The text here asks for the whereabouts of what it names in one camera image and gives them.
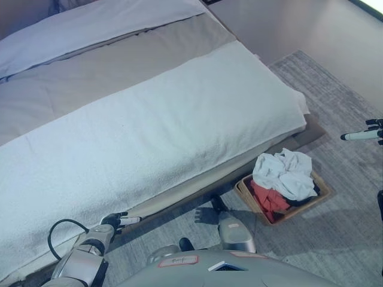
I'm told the silver robot leg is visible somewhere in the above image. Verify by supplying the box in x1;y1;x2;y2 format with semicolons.
210;195;258;255
146;237;196;264

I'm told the blank red-bordered sticker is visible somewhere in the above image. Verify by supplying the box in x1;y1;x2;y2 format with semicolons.
229;251;269;259

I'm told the grey rug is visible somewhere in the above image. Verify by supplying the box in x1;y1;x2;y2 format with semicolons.
103;50;383;287

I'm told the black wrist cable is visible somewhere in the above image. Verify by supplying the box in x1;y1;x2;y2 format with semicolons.
48;218;91;264

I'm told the beige bed base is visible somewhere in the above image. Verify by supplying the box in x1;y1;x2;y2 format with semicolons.
124;113;327;224

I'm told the bed with white blanket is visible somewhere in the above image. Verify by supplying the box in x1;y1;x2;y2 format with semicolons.
0;40;308;279

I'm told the silver right robot leg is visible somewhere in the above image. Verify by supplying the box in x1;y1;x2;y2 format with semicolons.
210;195;258;255

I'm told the silver left robot leg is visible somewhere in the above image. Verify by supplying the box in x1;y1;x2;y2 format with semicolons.
146;237;196;264

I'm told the handwritten red-bordered sticker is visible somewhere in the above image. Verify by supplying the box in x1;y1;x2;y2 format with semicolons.
158;254;200;268

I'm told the silver robot torso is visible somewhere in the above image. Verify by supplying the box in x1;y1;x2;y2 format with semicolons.
115;249;332;287

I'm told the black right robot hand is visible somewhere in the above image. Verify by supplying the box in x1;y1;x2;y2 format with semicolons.
340;118;383;142

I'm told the black garment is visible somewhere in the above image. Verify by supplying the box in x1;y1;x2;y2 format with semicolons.
285;184;320;207

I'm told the beige duvet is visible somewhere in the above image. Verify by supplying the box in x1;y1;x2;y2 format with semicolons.
0;13;238;146

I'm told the woven wicker laundry basket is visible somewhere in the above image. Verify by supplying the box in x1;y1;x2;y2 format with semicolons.
233;170;333;227

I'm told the orange garment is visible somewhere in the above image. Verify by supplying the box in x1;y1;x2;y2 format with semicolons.
249;180;291;224

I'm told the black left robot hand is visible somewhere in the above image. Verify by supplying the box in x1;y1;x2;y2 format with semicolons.
100;210;141;234

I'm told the white garment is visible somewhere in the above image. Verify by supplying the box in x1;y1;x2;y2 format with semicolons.
252;147;318;201

